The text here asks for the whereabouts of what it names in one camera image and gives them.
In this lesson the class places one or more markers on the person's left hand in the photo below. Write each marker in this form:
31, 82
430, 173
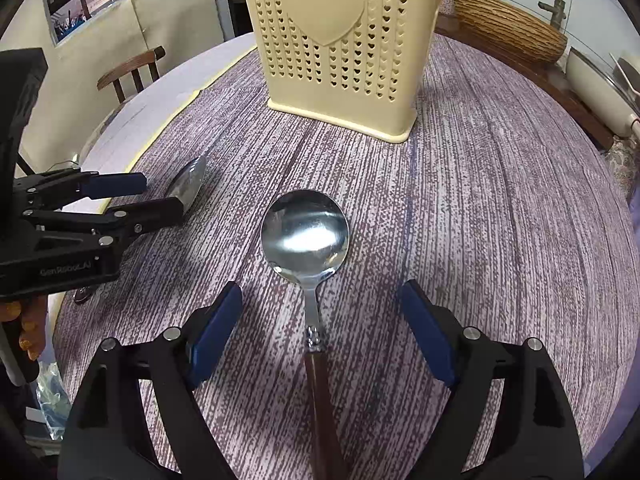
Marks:
32, 320

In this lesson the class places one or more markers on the white pot with glass lid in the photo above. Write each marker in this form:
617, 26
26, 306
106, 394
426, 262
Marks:
600, 95

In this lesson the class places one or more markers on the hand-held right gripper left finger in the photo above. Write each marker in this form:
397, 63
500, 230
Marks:
215, 330

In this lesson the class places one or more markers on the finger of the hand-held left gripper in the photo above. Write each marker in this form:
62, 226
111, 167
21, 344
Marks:
112, 185
150, 212

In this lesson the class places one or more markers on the cream plastic utensil holder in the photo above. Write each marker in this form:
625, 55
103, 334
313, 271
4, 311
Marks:
350, 85

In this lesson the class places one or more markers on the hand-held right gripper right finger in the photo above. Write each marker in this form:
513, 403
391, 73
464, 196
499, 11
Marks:
430, 330

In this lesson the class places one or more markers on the woven pattern basin sink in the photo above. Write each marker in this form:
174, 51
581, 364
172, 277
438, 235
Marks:
510, 25

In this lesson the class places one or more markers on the bronze faucet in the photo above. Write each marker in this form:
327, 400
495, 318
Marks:
552, 10

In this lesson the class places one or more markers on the white rice paddle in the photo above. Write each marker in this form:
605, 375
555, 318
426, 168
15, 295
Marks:
627, 72

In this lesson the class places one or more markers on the beige padded panel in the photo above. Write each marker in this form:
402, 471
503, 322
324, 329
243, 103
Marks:
165, 20

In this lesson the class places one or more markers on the clear plastic bag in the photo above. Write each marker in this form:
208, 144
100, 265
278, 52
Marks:
52, 400

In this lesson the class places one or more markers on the patterned beige cushion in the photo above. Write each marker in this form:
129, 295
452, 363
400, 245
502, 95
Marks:
627, 165

